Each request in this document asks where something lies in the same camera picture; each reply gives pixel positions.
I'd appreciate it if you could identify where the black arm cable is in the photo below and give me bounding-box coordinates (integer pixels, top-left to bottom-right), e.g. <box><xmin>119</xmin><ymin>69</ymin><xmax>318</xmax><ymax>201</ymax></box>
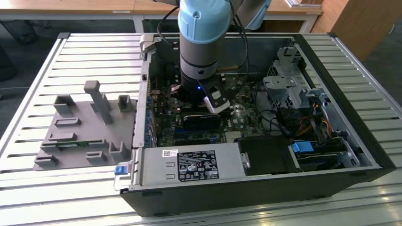
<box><xmin>228</xmin><ymin>0</ymin><xmax>251</xmax><ymax>75</ymax></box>
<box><xmin>156</xmin><ymin>6</ymin><xmax>182</xmax><ymax>47</ymax></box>

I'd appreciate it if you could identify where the silver finned heatsink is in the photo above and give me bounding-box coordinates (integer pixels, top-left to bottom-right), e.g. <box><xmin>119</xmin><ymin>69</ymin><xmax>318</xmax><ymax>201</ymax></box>
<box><xmin>224</xmin><ymin>130</ymin><xmax>244</xmax><ymax>143</ymax></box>

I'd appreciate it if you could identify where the flat black cable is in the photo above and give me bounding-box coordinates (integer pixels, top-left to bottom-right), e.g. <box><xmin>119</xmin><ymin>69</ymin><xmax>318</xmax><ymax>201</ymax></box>
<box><xmin>259</xmin><ymin>109</ymin><xmax>295</xmax><ymax>136</ymax></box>

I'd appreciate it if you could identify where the green RAM stick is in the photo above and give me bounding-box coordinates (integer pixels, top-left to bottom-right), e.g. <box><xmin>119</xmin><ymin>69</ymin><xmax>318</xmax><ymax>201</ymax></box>
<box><xmin>56</xmin><ymin>140</ymin><xmax>104</xmax><ymax>149</ymax></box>

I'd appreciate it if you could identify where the blue disk carrier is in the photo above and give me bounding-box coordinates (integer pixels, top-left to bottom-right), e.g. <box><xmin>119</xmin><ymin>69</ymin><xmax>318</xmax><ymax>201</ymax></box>
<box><xmin>290</xmin><ymin>140</ymin><xmax>315</xmax><ymax>155</ymax></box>

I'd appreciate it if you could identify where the silver power supply unit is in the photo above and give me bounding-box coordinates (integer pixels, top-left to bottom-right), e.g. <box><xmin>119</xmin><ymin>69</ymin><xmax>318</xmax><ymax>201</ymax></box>
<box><xmin>139</xmin><ymin>142</ymin><xmax>246</xmax><ymax>186</ymax></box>

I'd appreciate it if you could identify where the black plastic shroud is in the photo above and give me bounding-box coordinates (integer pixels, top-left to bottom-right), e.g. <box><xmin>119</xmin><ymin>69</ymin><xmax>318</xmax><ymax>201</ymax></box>
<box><xmin>235</xmin><ymin>136</ymin><xmax>302</xmax><ymax>176</ymax></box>

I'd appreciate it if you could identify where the white paper stack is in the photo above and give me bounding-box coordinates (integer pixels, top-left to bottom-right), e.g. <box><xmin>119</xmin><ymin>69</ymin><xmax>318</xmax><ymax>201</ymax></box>
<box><xmin>284</xmin><ymin>0</ymin><xmax>323</xmax><ymax>7</ymax></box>

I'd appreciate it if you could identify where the black open PC case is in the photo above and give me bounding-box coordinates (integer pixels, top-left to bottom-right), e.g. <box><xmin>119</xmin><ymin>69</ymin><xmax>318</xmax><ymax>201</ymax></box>
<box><xmin>120</xmin><ymin>32</ymin><xmax>397</xmax><ymax>217</ymax></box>

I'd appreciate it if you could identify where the silver perforated disk bay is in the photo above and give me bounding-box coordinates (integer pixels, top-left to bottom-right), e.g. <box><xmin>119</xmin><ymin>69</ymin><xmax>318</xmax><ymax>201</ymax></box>
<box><xmin>262</xmin><ymin>46</ymin><xmax>315</xmax><ymax>109</ymax></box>

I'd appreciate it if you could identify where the brown wooden cabinet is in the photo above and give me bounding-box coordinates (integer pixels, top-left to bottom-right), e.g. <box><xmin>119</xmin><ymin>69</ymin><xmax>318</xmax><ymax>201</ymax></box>
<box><xmin>314</xmin><ymin>0</ymin><xmax>402</xmax><ymax>62</ymax></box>

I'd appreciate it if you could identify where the grey plastic parts rack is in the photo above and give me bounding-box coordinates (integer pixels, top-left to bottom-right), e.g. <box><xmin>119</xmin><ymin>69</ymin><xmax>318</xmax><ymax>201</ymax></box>
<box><xmin>32</xmin><ymin>80</ymin><xmax>139</xmax><ymax>171</ymax></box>

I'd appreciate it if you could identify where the graphics card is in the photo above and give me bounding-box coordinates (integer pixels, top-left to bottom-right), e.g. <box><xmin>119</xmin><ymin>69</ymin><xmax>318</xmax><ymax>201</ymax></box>
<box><xmin>182</xmin><ymin>114</ymin><xmax>222</xmax><ymax>130</ymax></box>

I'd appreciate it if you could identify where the yellow orange wire bundle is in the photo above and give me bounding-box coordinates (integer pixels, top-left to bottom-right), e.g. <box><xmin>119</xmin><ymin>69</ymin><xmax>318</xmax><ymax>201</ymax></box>
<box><xmin>296</xmin><ymin>115</ymin><xmax>334</xmax><ymax>137</ymax></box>

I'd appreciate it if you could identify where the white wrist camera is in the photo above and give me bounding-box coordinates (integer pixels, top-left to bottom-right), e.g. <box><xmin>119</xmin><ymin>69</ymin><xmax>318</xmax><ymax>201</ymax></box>
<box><xmin>203</xmin><ymin>86</ymin><xmax>232</xmax><ymax>114</ymax></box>

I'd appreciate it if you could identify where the black plastic bracket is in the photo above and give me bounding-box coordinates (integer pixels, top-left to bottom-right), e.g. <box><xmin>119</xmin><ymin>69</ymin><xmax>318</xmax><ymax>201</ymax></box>
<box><xmin>278</xmin><ymin>107</ymin><xmax>311</xmax><ymax>132</ymax></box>

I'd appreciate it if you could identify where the green motherboard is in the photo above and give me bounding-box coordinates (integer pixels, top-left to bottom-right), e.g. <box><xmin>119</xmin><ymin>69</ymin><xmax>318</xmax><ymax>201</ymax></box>
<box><xmin>148</xmin><ymin>75</ymin><xmax>267</xmax><ymax>146</ymax></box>

